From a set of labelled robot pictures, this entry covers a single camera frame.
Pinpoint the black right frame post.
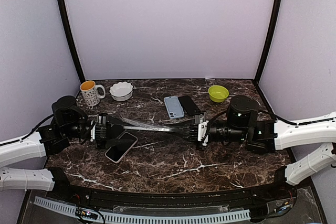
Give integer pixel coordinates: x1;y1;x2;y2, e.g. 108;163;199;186
254;0;281;86

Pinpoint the black frame post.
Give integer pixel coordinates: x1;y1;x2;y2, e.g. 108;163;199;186
57;0;86;83
254;0;281;86

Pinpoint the clear magsafe phone case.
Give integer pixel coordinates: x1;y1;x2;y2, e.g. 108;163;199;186
123;119;166;126

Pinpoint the white patterned mug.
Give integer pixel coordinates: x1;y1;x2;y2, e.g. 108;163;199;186
80;80;106;106

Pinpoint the black front rail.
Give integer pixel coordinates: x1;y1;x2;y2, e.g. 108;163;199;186
47;184;298;208

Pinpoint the green circuit board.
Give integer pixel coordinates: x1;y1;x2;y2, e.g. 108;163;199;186
273;201;292;213
75;207;98;221

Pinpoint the black phone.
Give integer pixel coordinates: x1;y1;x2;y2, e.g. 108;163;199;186
178;95;201;116

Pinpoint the white scalloped bowl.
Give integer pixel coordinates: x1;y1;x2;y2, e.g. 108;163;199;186
109;81;134;102

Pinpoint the white slotted cable duct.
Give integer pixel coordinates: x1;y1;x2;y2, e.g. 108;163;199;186
34;196;250;223

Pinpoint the phone in grey case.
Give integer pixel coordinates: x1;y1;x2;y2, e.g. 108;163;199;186
107;124;125;140

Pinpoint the green bowl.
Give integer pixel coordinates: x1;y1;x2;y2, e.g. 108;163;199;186
208;85;229;103

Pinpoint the black left frame post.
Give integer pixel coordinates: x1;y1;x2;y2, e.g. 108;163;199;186
57;0;86;83

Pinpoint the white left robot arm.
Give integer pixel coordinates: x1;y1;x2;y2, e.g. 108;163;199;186
1;95;136;201

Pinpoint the light blue phone case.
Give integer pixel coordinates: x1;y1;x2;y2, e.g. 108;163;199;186
164;96;184;119

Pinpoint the right green circuit board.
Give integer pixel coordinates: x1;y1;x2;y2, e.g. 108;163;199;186
273;201;292;213

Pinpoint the left green circuit board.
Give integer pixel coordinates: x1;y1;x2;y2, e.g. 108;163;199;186
75;207;98;221

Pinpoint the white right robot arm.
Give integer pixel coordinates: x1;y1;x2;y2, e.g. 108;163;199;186
168;95;335;200

